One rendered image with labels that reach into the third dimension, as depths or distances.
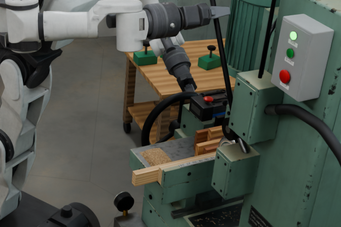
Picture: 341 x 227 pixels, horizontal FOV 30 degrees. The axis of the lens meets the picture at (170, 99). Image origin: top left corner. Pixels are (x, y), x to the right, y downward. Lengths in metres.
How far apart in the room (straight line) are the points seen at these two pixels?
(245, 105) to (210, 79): 1.73
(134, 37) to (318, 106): 0.46
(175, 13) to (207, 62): 1.72
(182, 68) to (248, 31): 0.65
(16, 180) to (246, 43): 1.29
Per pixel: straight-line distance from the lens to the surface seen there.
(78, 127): 3.73
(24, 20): 1.54
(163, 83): 3.12
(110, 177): 3.33
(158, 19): 1.55
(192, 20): 1.60
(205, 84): 3.16
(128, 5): 1.52
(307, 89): 1.38
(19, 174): 2.60
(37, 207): 2.86
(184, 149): 1.93
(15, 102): 2.24
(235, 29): 1.68
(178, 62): 2.27
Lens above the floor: 1.94
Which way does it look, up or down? 28 degrees down
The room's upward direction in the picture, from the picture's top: 6 degrees clockwise
